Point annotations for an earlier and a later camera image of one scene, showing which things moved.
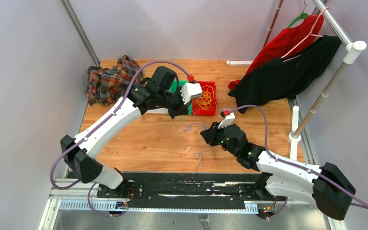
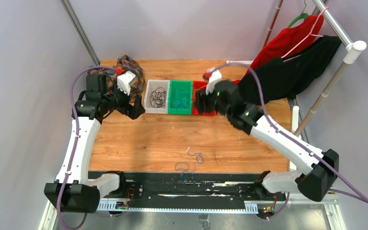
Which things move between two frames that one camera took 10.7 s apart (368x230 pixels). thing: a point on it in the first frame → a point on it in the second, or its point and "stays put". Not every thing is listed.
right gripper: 210,134 → 201,101
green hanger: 303,16 stays put
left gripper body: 172,101 → 119,100
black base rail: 186,191 stays put
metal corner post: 78,28 stays put
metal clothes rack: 351,52 stays put
